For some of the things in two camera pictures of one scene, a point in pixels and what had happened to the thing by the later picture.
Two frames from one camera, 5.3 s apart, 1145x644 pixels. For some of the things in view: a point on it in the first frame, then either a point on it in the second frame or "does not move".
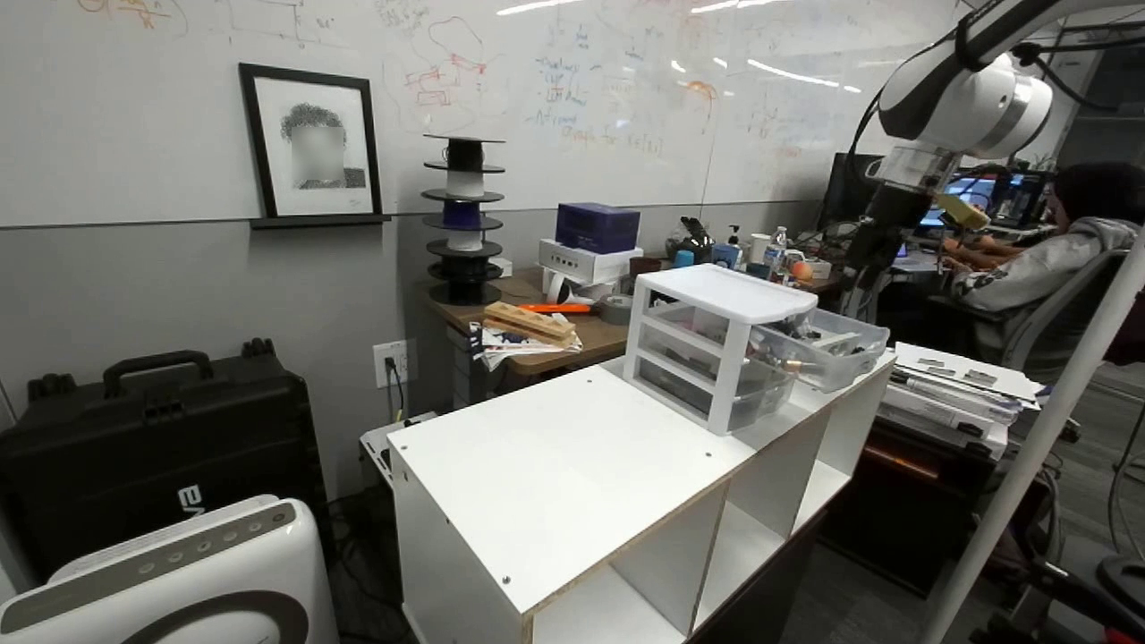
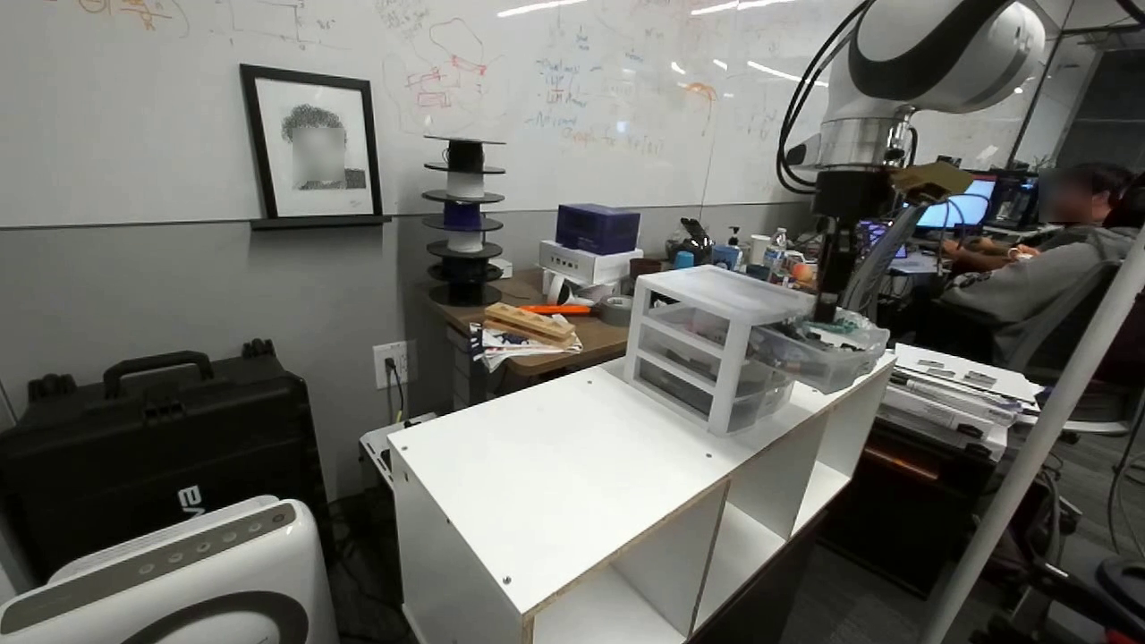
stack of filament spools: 461,259 does not move
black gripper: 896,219 to 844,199
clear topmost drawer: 809,349 does not move
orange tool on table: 557,308 does not move
